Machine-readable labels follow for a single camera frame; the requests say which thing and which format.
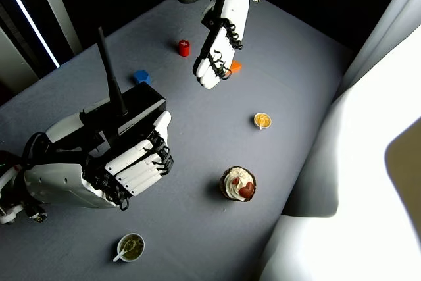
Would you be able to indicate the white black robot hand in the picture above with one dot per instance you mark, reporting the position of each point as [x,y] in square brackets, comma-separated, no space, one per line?
[232,8]
[56,184]

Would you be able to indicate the black brick phone with antenna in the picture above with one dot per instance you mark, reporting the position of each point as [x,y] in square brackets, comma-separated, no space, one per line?
[141,100]

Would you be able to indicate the orange toy block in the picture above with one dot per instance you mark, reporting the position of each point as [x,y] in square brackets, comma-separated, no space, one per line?
[236,66]

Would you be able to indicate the red cylinder with white cross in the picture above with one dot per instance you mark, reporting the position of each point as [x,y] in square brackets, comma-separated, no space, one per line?
[184,48]

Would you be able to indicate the white soup spoon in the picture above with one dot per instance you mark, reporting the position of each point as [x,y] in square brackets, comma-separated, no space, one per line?
[120,254]

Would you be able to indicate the white bowl of green soup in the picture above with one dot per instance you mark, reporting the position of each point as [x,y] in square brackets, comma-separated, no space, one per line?
[135,245]

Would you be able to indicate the blue hexagonal toy block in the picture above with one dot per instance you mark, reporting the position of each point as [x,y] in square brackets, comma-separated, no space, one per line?
[142,77]

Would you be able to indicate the grey table cloth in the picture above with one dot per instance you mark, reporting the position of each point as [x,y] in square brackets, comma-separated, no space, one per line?
[204,149]

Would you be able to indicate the white light strip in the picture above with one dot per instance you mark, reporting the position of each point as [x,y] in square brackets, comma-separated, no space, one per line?
[29,19]

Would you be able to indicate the toy cupcake with white frosting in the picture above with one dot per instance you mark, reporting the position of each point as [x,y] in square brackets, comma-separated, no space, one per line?
[238,184]

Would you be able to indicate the white fabric backdrop curtain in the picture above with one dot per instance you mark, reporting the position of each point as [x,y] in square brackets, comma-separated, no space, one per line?
[348,162]

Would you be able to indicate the beige flat panel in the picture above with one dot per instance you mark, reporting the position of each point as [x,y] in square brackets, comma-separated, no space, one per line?
[406,179]

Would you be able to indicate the white upright post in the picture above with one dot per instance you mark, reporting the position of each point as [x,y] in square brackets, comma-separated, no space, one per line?
[57,8]

